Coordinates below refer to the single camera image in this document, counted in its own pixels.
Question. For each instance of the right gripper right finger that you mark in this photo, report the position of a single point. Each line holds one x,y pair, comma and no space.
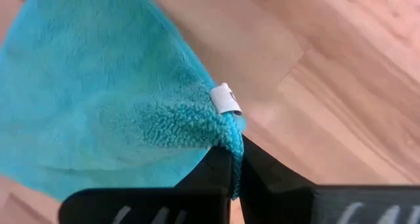
279,204

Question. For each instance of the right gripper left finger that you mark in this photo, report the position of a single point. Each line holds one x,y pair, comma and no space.
197,204

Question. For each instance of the teal microfiber towel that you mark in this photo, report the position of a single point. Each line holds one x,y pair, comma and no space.
98,102

